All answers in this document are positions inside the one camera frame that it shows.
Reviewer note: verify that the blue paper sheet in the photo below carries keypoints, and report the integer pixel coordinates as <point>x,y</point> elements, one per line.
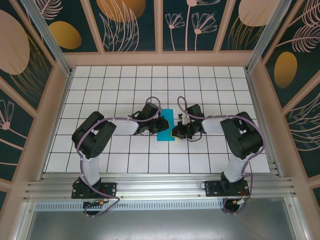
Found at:
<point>163,137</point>

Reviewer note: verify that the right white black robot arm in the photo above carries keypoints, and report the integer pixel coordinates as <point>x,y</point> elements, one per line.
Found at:
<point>233,170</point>

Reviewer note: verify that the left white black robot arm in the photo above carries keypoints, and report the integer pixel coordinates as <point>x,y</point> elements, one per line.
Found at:
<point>92,170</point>

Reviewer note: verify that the grey metal floor sheet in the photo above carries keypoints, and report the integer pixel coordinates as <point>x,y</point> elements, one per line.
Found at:
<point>160,225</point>

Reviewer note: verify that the red black power lead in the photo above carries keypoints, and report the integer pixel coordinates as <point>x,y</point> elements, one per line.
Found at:
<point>101,202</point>
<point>240,201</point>

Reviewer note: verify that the aluminium mounting rail beam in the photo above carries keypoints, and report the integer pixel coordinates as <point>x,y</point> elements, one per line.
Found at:
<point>160,185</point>

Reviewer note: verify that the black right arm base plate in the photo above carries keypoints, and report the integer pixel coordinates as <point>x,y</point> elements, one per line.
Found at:
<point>212,190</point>

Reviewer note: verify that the aluminium side rail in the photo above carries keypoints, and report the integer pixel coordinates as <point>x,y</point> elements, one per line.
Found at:
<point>261,125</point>

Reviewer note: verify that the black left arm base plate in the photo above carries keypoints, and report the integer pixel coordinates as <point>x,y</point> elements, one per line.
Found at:
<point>110,187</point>

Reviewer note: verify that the aluminium frame post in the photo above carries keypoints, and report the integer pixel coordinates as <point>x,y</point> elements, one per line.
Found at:
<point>266,37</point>
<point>48,37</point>

